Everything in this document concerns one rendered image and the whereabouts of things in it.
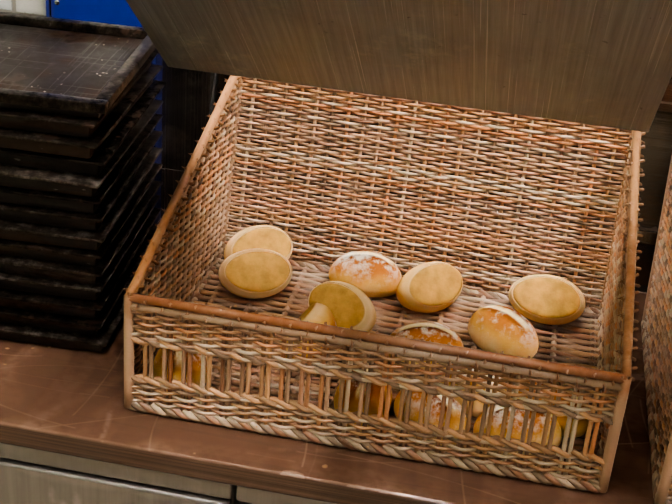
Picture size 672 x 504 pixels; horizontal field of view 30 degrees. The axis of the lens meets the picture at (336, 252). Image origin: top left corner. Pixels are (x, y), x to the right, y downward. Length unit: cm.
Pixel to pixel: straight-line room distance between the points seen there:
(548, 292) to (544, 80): 43
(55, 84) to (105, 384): 36
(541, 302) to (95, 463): 61
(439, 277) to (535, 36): 53
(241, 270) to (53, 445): 36
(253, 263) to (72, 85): 34
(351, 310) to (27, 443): 42
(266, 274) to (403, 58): 45
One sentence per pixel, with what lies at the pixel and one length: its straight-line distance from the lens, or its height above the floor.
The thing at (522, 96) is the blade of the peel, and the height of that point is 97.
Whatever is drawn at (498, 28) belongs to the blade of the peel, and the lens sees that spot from 120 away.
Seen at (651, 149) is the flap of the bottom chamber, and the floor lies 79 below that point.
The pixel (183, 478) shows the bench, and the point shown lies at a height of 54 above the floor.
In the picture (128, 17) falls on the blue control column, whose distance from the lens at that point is 177.
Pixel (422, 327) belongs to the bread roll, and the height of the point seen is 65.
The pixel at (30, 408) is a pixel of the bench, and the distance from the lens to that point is 148.
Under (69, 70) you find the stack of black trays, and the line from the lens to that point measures 155.
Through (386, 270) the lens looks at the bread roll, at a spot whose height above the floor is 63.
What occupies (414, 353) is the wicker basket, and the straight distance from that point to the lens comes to 134.
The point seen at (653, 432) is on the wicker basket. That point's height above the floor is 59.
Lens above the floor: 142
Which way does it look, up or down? 28 degrees down
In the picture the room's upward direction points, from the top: 5 degrees clockwise
